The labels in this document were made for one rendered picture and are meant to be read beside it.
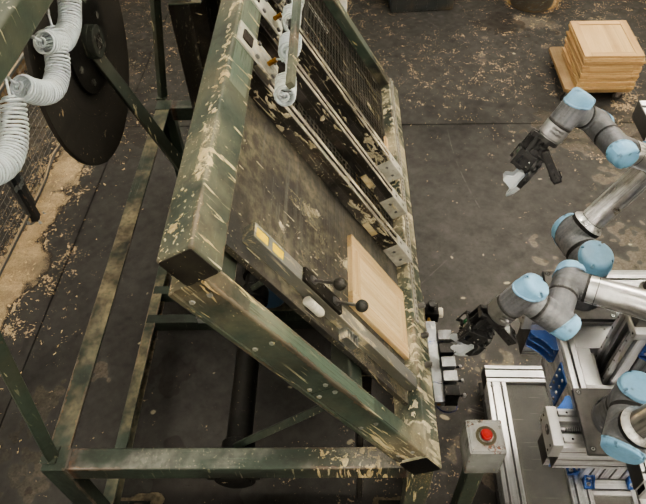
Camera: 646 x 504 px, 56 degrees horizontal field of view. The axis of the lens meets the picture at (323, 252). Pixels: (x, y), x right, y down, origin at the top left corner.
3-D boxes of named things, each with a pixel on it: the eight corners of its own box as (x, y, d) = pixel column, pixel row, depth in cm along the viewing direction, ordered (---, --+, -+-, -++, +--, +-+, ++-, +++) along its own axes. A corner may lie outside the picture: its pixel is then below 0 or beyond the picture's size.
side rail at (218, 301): (397, 463, 205) (427, 456, 201) (167, 296, 136) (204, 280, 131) (396, 446, 209) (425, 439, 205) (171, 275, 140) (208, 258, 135)
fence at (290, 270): (407, 391, 219) (417, 388, 218) (241, 241, 159) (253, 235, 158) (406, 379, 222) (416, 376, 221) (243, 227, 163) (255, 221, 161)
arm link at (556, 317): (590, 303, 155) (555, 278, 154) (579, 337, 148) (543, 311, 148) (568, 315, 161) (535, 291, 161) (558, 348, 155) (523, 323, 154)
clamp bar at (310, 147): (397, 270, 255) (450, 250, 245) (209, 54, 180) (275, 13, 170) (395, 252, 262) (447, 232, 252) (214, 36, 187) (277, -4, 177)
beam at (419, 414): (413, 476, 213) (442, 469, 208) (397, 464, 205) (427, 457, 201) (381, 99, 357) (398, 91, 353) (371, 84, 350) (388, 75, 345)
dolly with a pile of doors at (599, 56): (629, 104, 466) (649, 56, 435) (559, 105, 469) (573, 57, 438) (608, 60, 506) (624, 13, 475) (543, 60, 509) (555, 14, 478)
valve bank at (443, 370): (464, 428, 242) (473, 400, 224) (427, 429, 242) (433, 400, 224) (448, 323, 274) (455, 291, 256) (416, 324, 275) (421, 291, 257)
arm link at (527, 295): (551, 304, 147) (522, 283, 146) (520, 326, 154) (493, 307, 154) (554, 284, 152) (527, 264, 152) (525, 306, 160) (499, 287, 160)
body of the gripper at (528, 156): (508, 156, 188) (533, 124, 182) (531, 171, 188) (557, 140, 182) (508, 164, 181) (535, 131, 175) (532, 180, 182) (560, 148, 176)
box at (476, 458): (498, 474, 212) (507, 453, 198) (463, 474, 212) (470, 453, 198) (492, 441, 219) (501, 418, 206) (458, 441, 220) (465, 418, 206)
